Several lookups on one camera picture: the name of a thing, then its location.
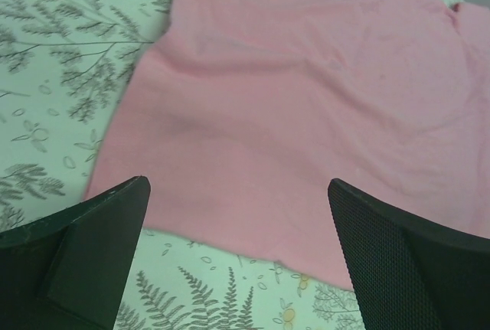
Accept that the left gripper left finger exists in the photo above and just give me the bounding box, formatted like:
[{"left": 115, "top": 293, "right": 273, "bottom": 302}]
[{"left": 1, "top": 176, "right": 151, "bottom": 330}]

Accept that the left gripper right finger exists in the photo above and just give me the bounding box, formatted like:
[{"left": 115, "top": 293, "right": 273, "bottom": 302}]
[{"left": 328, "top": 178, "right": 489, "bottom": 330}]

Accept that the pink t shirt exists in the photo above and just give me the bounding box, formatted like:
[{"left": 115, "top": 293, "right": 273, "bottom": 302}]
[{"left": 87, "top": 0, "right": 489, "bottom": 289}]

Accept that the floral patterned table mat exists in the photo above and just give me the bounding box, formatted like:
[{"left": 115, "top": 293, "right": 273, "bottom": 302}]
[{"left": 1, "top": 0, "right": 464, "bottom": 329}]

